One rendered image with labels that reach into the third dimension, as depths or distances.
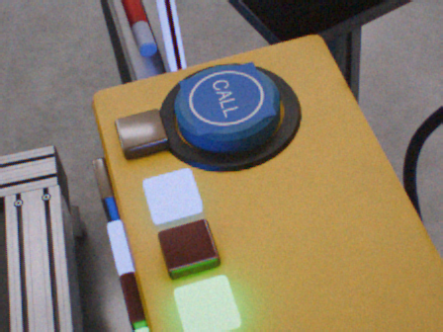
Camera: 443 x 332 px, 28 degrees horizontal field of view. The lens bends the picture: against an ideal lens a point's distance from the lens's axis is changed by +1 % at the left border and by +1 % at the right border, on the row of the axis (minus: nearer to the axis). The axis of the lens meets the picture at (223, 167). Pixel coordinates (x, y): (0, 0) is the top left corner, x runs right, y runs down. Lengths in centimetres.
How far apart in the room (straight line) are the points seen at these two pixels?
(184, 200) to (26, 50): 177
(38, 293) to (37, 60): 81
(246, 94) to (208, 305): 9
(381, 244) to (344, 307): 3
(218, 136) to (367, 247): 7
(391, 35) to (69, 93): 71
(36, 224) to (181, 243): 113
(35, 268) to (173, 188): 107
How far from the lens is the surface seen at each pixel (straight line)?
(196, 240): 29
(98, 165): 35
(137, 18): 70
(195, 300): 28
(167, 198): 31
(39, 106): 192
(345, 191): 31
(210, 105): 33
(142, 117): 33
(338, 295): 29
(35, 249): 139
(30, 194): 146
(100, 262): 163
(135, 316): 31
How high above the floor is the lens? 132
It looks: 50 degrees down
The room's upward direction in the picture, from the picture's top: 8 degrees counter-clockwise
